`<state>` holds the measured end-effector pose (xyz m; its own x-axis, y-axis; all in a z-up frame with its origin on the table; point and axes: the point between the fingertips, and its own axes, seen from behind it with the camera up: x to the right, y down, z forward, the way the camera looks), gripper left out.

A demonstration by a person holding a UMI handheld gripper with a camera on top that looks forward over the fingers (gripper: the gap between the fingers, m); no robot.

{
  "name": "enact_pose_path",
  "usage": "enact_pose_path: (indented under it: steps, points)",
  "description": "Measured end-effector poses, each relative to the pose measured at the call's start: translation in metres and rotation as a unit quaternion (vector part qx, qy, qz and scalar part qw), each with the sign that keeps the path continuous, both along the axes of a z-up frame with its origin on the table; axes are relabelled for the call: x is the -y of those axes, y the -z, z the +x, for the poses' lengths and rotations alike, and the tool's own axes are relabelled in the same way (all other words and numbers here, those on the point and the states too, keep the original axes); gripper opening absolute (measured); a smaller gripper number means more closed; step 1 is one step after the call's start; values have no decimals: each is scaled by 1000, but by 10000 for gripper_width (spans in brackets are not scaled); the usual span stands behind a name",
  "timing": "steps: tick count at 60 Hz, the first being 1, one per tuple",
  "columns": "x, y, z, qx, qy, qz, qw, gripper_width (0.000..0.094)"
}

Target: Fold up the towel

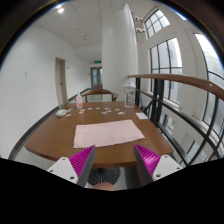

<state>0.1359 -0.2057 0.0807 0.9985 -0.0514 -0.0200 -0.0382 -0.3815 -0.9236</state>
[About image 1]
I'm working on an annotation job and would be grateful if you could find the green exit sign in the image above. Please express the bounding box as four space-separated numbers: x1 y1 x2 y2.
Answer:
94 60 101 64

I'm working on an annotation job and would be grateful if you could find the wooden handrail with black railing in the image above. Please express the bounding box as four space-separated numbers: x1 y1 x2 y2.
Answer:
129 74 224 166

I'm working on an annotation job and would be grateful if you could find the beige door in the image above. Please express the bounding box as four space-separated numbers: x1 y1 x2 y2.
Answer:
55 58 67 106

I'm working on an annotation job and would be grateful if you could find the glass double door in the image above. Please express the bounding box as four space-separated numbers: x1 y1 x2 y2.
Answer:
90 67 102 88

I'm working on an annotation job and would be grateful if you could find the round ceiling light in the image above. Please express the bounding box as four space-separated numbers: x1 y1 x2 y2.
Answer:
57 7 64 14

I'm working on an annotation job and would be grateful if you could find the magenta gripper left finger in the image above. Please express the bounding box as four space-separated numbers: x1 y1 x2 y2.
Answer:
48 145 96 187

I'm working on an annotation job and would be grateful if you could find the white paper card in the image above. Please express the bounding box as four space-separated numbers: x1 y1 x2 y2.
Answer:
136 113 148 119

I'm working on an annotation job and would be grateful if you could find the small pink-label bottle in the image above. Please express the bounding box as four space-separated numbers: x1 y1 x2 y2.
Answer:
76 91 83 109

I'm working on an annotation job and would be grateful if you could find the black table base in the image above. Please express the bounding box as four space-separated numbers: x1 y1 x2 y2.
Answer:
88 168 120 185

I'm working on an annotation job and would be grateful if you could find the pink towel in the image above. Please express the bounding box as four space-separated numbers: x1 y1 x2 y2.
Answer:
74 120 145 148

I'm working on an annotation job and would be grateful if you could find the clear plastic water jug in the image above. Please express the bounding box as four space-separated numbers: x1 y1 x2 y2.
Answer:
124 81 136 109

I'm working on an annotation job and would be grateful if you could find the white round pillar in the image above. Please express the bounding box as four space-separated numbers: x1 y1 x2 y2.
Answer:
102 4 138 101

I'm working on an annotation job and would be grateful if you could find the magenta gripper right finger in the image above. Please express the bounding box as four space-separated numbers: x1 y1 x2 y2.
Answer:
133 144 182 186

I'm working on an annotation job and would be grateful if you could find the wooden chair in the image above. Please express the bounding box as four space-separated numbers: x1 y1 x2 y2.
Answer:
82 89 118 102

